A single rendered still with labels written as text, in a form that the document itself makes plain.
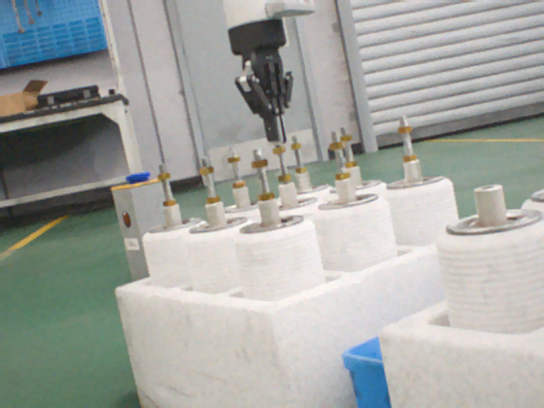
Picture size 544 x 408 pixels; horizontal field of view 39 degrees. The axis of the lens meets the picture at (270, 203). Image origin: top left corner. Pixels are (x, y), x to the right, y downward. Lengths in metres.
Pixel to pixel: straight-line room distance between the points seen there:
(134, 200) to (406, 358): 0.66
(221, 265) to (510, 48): 5.61
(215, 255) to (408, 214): 0.25
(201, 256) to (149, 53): 5.05
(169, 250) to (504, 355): 0.57
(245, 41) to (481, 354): 0.56
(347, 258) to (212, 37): 5.11
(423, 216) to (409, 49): 5.19
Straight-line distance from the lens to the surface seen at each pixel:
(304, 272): 0.84
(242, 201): 1.11
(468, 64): 6.28
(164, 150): 5.90
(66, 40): 5.88
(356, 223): 0.89
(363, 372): 0.78
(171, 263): 1.03
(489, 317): 0.60
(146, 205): 1.20
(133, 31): 5.97
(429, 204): 0.98
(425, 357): 0.62
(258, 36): 0.99
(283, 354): 0.79
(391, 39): 6.10
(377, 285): 0.87
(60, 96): 5.38
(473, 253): 0.59
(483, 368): 0.58
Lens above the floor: 0.36
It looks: 6 degrees down
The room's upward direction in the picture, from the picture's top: 11 degrees counter-clockwise
